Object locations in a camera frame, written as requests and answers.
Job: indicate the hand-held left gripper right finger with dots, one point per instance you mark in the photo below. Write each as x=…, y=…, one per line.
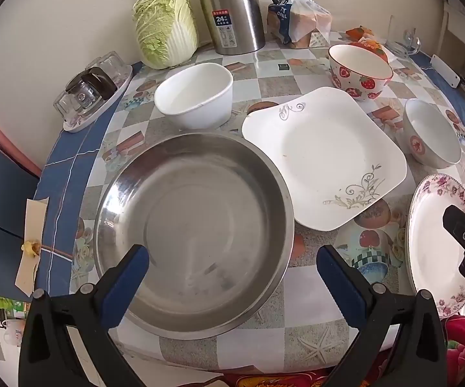
x=341, y=282

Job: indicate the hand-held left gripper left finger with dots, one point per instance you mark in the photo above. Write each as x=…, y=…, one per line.
x=125, y=278

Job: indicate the pink floral round plate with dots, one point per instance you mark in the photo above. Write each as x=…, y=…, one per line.
x=430, y=250

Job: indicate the small white bowl red mark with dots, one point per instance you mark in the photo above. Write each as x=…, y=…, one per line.
x=434, y=137

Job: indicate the stainless steel basin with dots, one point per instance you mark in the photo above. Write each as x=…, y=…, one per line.
x=200, y=209

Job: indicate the white square plate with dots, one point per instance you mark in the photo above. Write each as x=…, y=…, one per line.
x=321, y=157

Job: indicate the strawberry print bowl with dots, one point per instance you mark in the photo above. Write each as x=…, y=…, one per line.
x=361, y=84

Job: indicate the large plain white bowl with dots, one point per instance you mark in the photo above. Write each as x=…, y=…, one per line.
x=192, y=100

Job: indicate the beige paper strip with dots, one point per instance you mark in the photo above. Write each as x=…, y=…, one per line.
x=33, y=217

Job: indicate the white power strip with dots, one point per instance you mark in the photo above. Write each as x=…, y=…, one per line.
x=444, y=70

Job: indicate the dark blue board pink edge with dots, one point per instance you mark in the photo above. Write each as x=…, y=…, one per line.
x=2, y=185

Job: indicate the white floral oval tray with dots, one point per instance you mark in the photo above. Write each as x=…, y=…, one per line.
x=95, y=115

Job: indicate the clear drinking glass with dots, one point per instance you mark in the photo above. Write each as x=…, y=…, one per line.
x=95, y=64
x=115, y=64
x=65, y=109

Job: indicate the clear glass mug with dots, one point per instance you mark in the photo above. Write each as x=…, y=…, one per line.
x=410, y=42

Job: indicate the orange snack packet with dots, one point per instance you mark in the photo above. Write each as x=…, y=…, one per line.
x=359, y=33
x=375, y=48

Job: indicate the glass teapot dark lid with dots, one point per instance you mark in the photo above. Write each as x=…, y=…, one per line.
x=95, y=82

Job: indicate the napa cabbage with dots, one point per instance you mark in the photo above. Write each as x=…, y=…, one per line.
x=164, y=28

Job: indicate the bagged sliced bread loaf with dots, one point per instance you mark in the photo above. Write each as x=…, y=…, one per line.
x=301, y=20

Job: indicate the stainless steel thermos jug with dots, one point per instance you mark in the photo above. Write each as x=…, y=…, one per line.
x=232, y=8

